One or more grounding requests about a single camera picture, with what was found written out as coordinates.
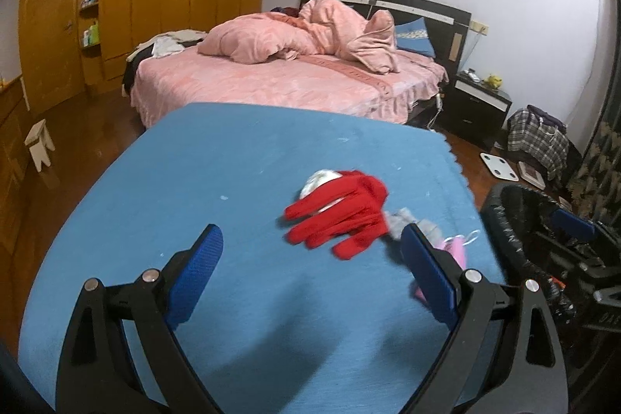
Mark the small white device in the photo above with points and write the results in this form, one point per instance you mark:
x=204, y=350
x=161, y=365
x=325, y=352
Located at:
x=470, y=75

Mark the red glove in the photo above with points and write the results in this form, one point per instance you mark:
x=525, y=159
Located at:
x=349, y=210

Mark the white bathroom scale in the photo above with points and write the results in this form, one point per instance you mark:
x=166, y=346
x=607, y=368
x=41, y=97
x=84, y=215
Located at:
x=498, y=165

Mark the patterned dark curtain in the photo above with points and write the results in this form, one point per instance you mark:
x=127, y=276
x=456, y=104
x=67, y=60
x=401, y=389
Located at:
x=601, y=162

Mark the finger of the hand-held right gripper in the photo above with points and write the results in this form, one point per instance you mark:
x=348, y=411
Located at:
x=606, y=305
x=575, y=224

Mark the bed with pink sheet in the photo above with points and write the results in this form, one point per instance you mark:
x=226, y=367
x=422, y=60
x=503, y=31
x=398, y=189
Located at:
x=271, y=91

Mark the small white stool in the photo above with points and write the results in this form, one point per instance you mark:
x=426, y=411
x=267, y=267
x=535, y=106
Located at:
x=40, y=140

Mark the white garment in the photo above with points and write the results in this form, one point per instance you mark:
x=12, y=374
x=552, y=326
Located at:
x=167, y=47

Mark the blue pillow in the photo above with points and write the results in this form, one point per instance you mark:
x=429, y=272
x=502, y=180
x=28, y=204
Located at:
x=417, y=38

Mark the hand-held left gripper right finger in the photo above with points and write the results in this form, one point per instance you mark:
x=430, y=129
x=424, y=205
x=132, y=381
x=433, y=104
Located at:
x=432, y=273

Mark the black bin with liner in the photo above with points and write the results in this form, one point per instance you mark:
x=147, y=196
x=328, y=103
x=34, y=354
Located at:
x=514, y=220

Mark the wooden desk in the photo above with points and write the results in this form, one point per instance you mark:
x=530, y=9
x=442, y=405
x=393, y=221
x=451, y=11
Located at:
x=9, y=142

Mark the black and white nightstand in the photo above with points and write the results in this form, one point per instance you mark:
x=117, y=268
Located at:
x=473, y=113

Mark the green bottle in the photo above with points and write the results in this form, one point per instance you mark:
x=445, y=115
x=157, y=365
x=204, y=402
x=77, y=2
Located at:
x=91, y=34

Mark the pile of dark clothes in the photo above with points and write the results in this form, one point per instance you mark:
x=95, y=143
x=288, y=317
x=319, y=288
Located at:
x=133, y=65

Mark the blue felt table cover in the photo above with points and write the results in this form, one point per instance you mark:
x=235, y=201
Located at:
x=194, y=176

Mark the pink duvet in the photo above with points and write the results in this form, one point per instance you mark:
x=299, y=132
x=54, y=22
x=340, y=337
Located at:
x=271, y=38

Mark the flat framed board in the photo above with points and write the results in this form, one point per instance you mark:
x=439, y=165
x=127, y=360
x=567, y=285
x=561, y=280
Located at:
x=531, y=174

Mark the wall outlet plate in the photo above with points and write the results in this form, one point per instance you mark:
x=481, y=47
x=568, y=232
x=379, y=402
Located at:
x=479, y=27

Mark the yellow plush toy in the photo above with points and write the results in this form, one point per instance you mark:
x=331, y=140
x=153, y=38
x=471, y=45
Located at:
x=494, y=81

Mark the pink fuzzy cloth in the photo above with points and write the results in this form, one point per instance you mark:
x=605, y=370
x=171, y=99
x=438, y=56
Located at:
x=456, y=251

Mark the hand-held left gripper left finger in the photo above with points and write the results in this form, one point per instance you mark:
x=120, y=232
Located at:
x=194, y=276

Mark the dark wooden headboard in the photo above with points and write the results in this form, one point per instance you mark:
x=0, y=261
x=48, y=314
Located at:
x=451, y=31

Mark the plaid bag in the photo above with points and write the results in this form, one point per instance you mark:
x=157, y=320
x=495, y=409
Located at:
x=536, y=137

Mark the grey sock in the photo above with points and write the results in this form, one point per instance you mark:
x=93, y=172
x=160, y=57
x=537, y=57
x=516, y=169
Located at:
x=402, y=220

